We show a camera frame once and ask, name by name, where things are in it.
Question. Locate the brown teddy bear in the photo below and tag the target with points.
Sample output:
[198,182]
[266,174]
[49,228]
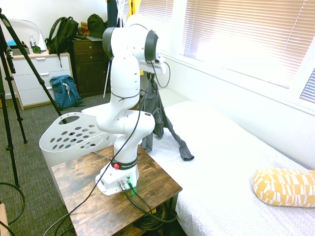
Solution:
[83,29]

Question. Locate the dark green bag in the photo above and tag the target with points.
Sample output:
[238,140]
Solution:
[96,24]

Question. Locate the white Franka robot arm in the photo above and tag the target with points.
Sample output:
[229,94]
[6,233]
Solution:
[123,73]

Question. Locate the white curved desk lamp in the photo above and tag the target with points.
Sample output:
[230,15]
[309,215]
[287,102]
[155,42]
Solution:
[41,41]

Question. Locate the narrow white window blind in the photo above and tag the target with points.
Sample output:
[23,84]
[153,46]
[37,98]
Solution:
[157,12]
[308,91]

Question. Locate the white drawer dresser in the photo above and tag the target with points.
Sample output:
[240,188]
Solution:
[27,96]

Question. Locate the navy hanging garment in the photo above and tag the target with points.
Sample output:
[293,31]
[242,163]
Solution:
[112,12]

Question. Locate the white perforated laundry basket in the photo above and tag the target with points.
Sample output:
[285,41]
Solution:
[56,158]

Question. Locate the blue backpack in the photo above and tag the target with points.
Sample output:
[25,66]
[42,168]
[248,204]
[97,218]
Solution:
[61,93]

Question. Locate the wide white window blind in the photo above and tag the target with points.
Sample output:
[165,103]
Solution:
[246,37]

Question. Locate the brown cardboard piece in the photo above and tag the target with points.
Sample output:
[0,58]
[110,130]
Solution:
[3,216]

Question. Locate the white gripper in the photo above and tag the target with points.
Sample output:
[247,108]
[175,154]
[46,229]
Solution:
[152,68]

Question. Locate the clear plastic bottle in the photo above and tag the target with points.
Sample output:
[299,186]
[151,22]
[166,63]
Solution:
[32,41]

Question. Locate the rustic brown wooden table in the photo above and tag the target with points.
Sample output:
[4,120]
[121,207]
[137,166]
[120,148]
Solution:
[81,177]

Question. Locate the dark grey shirt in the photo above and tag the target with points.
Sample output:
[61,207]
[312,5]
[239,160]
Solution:
[152,103]

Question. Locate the teal flat item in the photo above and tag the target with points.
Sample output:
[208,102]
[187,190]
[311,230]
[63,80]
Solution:
[11,43]

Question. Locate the grey flat box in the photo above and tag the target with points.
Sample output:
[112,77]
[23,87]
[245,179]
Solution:
[19,51]

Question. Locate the olive green backpack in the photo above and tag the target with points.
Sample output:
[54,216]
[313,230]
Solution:
[62,37]

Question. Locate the dark wooden dresser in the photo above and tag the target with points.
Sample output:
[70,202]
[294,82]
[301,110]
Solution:
[91,71]

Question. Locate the black camera tripod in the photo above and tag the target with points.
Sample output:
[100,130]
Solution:
[40,79]

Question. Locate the yellow white patterned pillow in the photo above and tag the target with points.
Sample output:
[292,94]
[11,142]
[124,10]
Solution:
[283,189]

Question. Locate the silver laptop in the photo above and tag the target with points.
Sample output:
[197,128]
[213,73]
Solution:
[94,38]

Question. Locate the green round object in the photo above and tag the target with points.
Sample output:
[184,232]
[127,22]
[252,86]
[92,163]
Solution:
[36,49]

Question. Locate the white bed blanket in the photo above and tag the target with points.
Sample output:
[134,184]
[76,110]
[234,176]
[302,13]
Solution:
[221,159]

